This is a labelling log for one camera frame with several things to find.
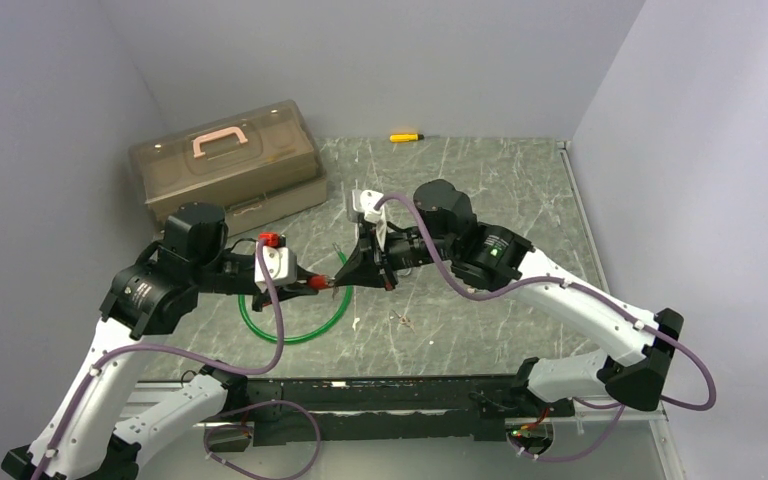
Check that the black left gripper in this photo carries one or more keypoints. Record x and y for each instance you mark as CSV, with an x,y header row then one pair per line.
x,y
299,287

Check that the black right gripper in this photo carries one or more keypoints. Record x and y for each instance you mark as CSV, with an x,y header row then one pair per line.
x,y
371,266

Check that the green cable lock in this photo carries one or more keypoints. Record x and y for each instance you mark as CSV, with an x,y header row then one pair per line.
x,y
343,307

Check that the red cable padlock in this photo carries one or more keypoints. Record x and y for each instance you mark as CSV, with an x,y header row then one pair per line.
x,y
320,282

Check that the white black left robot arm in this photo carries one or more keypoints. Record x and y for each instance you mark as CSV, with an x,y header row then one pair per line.
x,y
86,438

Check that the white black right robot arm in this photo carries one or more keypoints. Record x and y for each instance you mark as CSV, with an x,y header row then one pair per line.
x,y
486,261

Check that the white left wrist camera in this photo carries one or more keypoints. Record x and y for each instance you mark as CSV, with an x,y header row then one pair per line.
x,y
279,261

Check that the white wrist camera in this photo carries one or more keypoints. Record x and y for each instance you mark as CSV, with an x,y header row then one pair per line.
x,y
279,261
363,208

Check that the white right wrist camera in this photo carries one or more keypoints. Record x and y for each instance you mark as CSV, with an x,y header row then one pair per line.
x,y
363,208

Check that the brown translucent toolbox pink handle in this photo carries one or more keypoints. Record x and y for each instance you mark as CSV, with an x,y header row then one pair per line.
x,y
260,166

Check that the yellow handled screwdriver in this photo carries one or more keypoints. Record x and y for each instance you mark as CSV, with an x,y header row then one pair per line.
x,y
406,138

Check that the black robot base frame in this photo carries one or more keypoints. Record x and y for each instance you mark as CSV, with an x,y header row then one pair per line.
x,y
483,407

